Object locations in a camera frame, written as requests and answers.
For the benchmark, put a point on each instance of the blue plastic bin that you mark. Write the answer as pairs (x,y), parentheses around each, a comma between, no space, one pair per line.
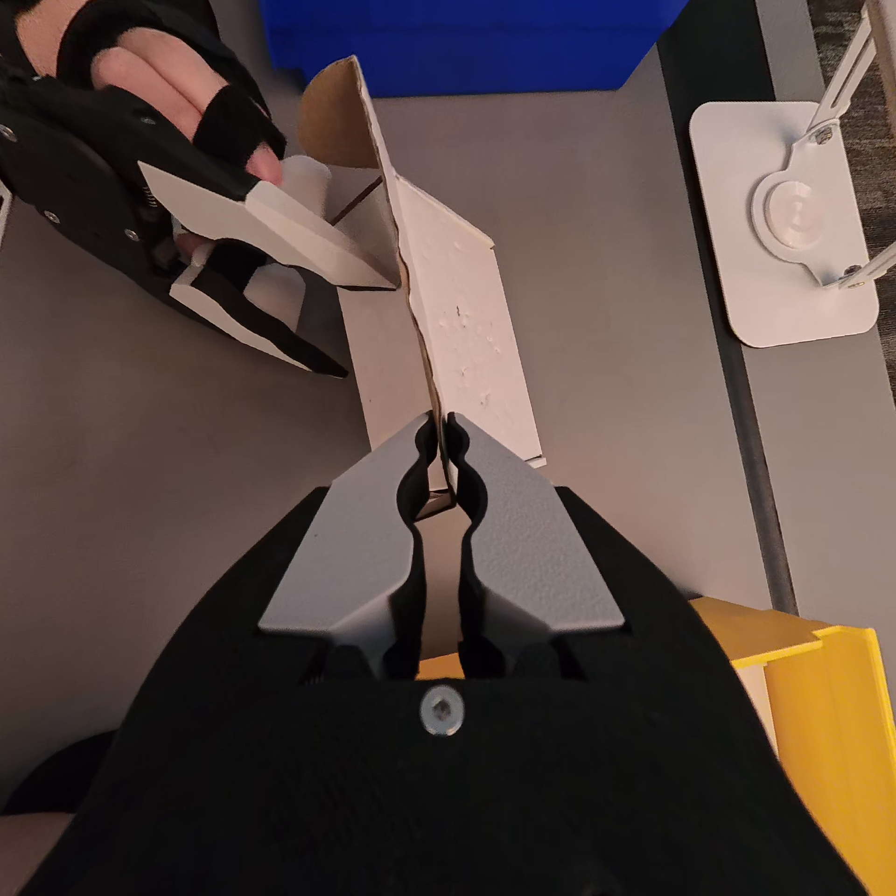
(454,42)

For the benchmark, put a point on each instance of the white cardboard box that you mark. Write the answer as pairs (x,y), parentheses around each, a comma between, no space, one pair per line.
(468,314)

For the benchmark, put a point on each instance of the yellow plastic bin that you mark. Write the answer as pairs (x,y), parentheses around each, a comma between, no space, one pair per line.
(839,735)

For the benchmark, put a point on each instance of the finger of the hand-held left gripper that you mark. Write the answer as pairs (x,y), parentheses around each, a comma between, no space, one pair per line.
(224,325)
(294,238)

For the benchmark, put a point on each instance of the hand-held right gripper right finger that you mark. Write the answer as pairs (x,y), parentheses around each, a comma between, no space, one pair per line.
(538,560)

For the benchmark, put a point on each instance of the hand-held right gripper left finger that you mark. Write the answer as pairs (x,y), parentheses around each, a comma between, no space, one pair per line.
(343,560)

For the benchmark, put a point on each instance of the person's left hand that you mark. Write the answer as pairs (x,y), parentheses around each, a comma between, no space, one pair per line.
(154,84)

